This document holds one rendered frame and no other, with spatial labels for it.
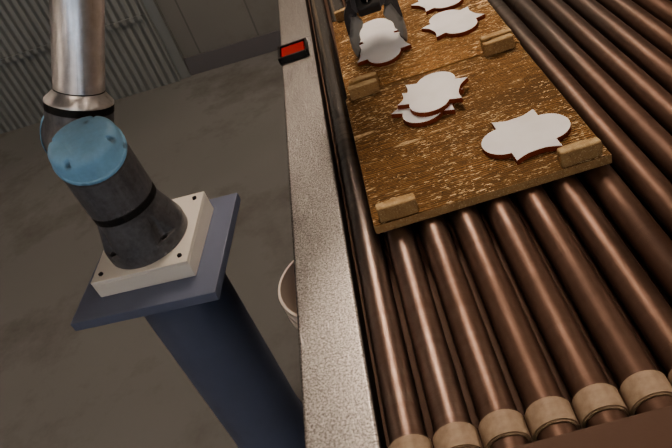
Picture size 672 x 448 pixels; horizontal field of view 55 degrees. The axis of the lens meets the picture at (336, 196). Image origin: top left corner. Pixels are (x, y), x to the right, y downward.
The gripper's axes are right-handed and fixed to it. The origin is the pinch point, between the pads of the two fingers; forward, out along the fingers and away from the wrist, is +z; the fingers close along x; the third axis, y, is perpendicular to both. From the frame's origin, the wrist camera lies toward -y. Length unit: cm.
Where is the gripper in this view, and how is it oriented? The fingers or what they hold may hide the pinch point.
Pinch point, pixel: (381, 46)
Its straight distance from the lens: 141.7
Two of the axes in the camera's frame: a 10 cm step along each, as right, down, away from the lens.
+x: -9.5, 2.9, 1.3
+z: 3.1, 7.8, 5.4
